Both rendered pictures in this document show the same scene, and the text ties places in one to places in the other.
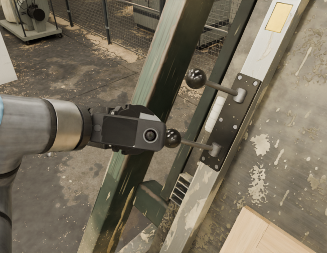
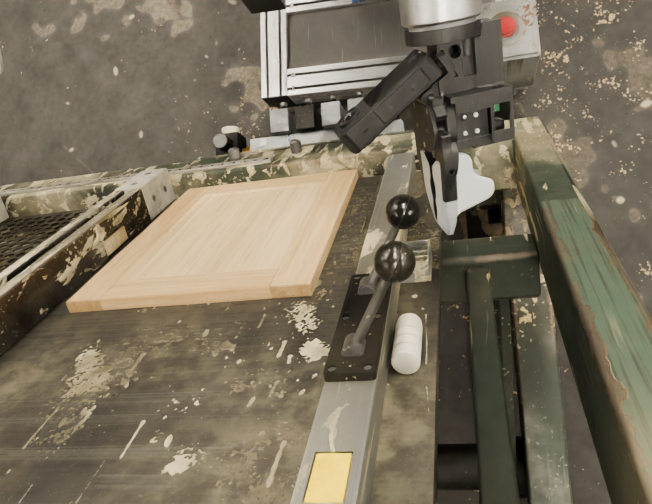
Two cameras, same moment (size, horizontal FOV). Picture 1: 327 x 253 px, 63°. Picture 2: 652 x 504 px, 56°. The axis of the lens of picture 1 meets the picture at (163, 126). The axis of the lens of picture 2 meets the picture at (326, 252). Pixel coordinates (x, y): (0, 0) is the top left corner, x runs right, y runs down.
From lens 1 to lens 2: 0.60 m
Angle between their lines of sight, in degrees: 66
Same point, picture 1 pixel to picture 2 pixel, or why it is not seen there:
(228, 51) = (490, 490)
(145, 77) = (619, 305)
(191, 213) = (377, 240)
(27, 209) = not seen: outside the picture
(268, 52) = (329, 419)
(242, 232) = (301, 269)
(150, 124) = (355, 120)
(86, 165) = not seen: outside the picture
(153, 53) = (638, 341)
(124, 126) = (383, 91)
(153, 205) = (483, 249)
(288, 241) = (241, 286)
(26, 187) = not seen: outside the picture
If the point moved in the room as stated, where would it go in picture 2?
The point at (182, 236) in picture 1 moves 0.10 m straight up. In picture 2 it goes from (378, 223) to (366, 214)
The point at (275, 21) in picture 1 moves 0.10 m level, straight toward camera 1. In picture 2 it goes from (333, 467) to (278, 350)
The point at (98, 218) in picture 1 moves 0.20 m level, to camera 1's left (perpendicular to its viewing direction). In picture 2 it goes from (541, 168) to (629, 67)
